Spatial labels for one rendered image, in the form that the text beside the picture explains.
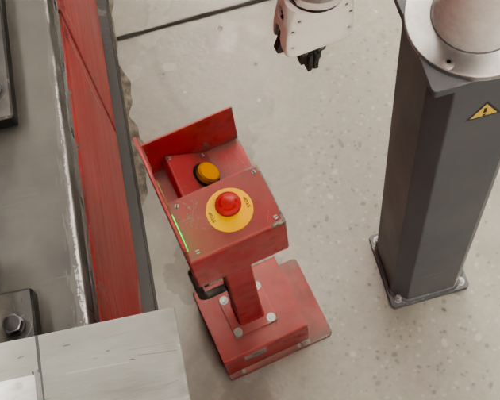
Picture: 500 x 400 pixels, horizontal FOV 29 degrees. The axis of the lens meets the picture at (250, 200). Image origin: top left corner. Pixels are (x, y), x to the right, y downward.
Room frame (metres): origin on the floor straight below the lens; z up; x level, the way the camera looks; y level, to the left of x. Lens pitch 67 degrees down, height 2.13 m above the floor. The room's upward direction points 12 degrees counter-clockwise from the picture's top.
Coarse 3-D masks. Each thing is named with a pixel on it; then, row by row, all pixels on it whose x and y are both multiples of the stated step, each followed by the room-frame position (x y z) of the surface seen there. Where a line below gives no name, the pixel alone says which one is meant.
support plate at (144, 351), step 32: (128, 320) 0.36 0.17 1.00; (160, 320) 0.36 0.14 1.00; (0, 352) 0.36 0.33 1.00; (32, 352) 0.35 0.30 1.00; (64, 352) 0.34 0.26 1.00; (96, 352) 0.33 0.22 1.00; (128, 352) 0.32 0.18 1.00; (160, 352) 0.32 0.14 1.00; (64, 384) 0.30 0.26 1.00; (96, 384) 0.29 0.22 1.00; (128, 384) 0.29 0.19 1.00; (160, 384) 0.28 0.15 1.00
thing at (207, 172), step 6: (204, 162) 0.69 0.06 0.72; (198, 168) 0.67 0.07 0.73; (204, 168) 0.67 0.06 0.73; (210, 168) 0.67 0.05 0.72; (216, 168) 0.67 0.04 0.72; (198, 174) 0.66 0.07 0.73; (204, 174) 0.66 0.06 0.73; (210, 174) 0.66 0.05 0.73; (216, 174) 0.66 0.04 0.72; (204, 180) 0.65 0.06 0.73; (210, 180) 0.65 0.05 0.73; (216, 180) 0.65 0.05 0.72
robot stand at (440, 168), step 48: (432, 96) 0.58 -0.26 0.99; (480, 96) 0.59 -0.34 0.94; (432, 144) 0.60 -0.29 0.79; (480, 144) 0.60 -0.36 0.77; (384, 192) 0.72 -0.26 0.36; (432, 192) 0.59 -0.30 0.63; (480, 192) 0.60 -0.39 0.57; (384, 240) 0.69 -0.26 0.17; (432, 240) 0.59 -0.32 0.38; (432, 288) 0.60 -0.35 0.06
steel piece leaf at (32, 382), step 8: (32, 376) 0.32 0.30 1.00; (0, 384) 0.32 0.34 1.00; (8, 384) 0.32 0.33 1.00; (16, 384) 0.31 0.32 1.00; (24, 384) 0.31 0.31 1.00; (32, 384) 0.31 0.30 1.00; (40, 384) 0.31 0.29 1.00; (0, 392) 0.31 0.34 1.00; (8, 392) 0.31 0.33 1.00; (16, 392) 0.30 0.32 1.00; (24, 392) 0.30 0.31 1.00; (32, 392) 0.30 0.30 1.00; (40, 392) 0.30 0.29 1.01
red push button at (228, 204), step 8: (224, 192) 0.59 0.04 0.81; (232, 192) 0.59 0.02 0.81; (216, 200) 0.58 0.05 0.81; (224, 200) 0.58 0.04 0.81; (232, 200) 0.57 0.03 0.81; (240, 200) 0.57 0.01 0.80; (216, 208) 0.57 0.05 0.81; (224, 208) 0.56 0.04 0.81; (232, 208) 0.56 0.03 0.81; (224, 216) 0.55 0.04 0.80
